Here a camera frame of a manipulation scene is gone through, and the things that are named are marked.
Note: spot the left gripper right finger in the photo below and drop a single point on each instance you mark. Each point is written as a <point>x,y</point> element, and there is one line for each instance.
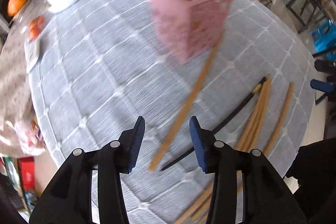
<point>266,198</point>

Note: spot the blue plastic stool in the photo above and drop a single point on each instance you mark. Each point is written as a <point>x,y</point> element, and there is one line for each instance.
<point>324,36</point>

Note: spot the lone wooden chopstick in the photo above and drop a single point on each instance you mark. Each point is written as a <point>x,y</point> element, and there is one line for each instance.
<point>280,121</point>

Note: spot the floral cloth cover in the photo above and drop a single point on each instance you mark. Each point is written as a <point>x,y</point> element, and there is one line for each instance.
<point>20,132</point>

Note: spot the pink utensil basket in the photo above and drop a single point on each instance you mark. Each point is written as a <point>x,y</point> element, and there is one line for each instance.
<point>189,27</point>

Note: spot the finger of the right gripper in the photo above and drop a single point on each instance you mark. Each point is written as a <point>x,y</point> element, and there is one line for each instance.
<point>321,86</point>

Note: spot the long wooden chopstick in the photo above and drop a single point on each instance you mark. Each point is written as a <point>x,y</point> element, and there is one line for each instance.
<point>185,108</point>

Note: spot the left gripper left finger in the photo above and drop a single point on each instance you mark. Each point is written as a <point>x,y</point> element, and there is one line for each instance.
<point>67,198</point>

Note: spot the grey checked tablecloth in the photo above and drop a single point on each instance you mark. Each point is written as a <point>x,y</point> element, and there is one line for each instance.
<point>102,66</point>

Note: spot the glass jar with tomatoes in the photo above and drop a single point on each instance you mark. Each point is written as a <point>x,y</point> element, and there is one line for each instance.
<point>35,26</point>

